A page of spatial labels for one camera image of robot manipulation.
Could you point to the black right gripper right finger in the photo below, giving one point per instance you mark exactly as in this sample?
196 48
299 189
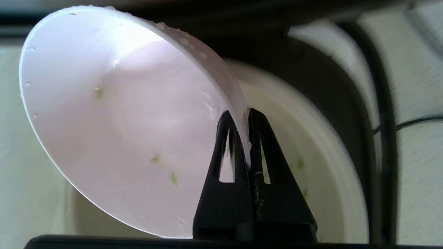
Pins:
280 204

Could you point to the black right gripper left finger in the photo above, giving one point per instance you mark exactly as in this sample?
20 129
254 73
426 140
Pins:
221 207

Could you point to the chopped green vegetables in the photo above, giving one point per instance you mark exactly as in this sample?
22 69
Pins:
155 159

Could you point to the white round bowl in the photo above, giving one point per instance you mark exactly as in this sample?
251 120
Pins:
86 103

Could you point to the grey inner cooking pot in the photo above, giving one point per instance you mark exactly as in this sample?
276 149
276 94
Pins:
322 166

